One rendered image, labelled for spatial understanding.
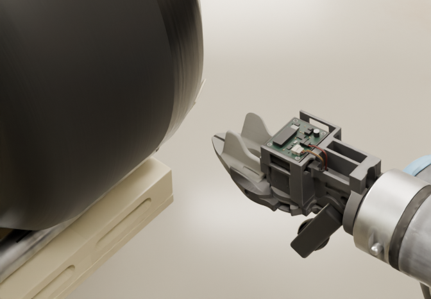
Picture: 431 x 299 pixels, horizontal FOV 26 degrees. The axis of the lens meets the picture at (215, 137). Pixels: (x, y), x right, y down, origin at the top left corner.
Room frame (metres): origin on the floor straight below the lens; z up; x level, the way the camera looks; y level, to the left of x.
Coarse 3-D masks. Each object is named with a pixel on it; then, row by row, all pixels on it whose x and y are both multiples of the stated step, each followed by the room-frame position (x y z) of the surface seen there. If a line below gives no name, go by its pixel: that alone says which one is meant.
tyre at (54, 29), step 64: (0, 0) 0.72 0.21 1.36; (64, 0) 0.74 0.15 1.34; (128, 0) 0.79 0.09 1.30; (192, 0) 0.85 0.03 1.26; (0, 64) 0.69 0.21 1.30; (64, 64) 0.70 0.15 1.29; (128, 64) 0.75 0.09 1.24; (192, 64) 0.82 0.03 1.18; (0, 128) 0.69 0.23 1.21; (64, 128) 0.68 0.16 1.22; (128, 128) 0.74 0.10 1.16; (0, 192) 0.70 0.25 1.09; (64, 192) 0.68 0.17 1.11
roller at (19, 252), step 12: (120, 180) 0.89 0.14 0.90; (48, 228) 0.79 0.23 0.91; (60, 228) 0.80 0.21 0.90; (0, 240) 0.76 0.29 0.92; (12, 240) 0.76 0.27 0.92; (24, 240) 0.76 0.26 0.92; (36, 240) 0.77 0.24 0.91; (48, 240) 0.78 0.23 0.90; (0, 252) 0.74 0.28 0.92; (12, 252) 0.74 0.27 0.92; (24, 252) 0.75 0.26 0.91; (36, 252) 0.76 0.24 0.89; (0, 264) 0.72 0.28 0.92; (12, 264) 0.73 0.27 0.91; (0, 276) 0.71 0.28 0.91
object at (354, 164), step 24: (264, 144) 0.65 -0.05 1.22; (288, 144) 0.65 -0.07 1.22; (312, 144) 0.65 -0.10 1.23; (336, 144) 0.65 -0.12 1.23; (264, 168) 0.65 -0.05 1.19; (288, 168) 0.63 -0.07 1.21; (312, 168) 0.63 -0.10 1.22; (336, 168) 0.63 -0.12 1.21; (360, 168) 0.61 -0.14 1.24; (288, 192) 0.63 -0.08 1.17; (312, 192) 0.63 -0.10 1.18; (336, 192) 0.61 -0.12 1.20; (360, 192) 0.59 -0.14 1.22
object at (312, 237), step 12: (324, 216) 0.61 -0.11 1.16; (336, 216) 0.60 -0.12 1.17; (300, 228) 0.64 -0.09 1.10; (312, 228) 0.62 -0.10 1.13; (324, 228) 0.61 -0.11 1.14; (336, 228) 0.60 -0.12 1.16; (300, 240) 0.63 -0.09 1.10; (312, 240) 0.62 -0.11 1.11; (324, 240) 0.61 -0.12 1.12; (300, 252) 0.63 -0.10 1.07
